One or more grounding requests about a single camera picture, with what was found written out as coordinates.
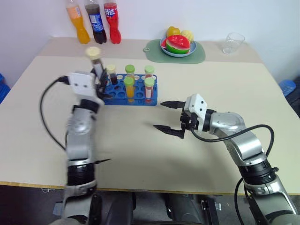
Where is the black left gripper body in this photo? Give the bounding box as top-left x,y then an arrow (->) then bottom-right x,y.
94,76 -> 113,100

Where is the blue plastic crate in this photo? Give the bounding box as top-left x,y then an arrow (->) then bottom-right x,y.
0,72 -> 12,105

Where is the yellow bumpy toy fruit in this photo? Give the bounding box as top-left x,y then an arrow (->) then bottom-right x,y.
180,30 -> 195,44

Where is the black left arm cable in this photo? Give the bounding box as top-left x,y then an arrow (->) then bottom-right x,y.
39,76 -> 69,151

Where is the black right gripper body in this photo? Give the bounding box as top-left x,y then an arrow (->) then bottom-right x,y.
179,109 -> 200,132

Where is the toy watermelon slice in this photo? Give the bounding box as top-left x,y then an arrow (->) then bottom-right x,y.
165,34 -> 191,55

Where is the dark rounded shape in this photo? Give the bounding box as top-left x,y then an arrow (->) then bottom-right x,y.
97,192 -> 137,225
164,194 -> 220,225

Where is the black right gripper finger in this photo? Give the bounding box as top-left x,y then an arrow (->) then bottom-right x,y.
160,100 -> 188,110
153,124 -> 185,140

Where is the blue plate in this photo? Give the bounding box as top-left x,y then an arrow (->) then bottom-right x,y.
159,37 -> 198,58

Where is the clear plastic cup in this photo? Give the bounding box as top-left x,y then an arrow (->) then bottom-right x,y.
221,32 -> 246,55

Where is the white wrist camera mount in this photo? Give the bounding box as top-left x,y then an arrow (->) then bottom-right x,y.
67,71 -> 105,104
183,93 -> 208,131

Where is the dark cola bottle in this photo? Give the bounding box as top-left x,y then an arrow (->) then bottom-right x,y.
84,0 -> 107,45

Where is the green cap orange liquid tube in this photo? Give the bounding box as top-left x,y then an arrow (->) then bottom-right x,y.
123,76 -> 135,104
125,65 -> 136,79

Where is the cream cap dark liquid tube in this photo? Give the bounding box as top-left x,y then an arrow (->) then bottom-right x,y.
106,65 -> 119,85
85,46 -> 106,78

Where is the red soda bottle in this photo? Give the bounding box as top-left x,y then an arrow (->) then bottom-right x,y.
103,0 -> 122,45

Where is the blue plastic stool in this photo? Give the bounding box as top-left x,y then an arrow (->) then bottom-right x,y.
278,79 -> 299,98

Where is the orange yellow toy fruit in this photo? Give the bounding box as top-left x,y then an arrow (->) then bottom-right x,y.
166,26 -> 181,38

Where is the dark object beside table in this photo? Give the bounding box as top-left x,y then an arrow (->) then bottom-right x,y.
286,75 -> 300,118

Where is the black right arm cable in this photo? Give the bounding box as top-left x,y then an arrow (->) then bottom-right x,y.
190,124 -> 275,158
233,177 -> 246,225

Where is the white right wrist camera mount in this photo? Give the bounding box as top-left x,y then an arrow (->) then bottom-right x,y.
183,93 -> 208,131

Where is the blue test tube rack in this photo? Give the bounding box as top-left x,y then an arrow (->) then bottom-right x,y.
100,73 -> 158,107

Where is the green cutting mat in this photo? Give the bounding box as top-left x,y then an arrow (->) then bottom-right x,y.
142,39 -> 206,64

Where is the orange soda bottle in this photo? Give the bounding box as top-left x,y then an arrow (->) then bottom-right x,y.
65,0 -> 91,45

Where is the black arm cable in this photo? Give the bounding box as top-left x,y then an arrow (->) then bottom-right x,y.
233,177 -> 246,225
39,76 -> 69,151
190,124 -> 275,158

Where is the green cap red liquid tube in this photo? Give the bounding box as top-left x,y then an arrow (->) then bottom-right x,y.
144,65 -> 155,80
143,77 -> 155,105

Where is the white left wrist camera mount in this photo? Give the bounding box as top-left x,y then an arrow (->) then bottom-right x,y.
67,71 -> 105,104

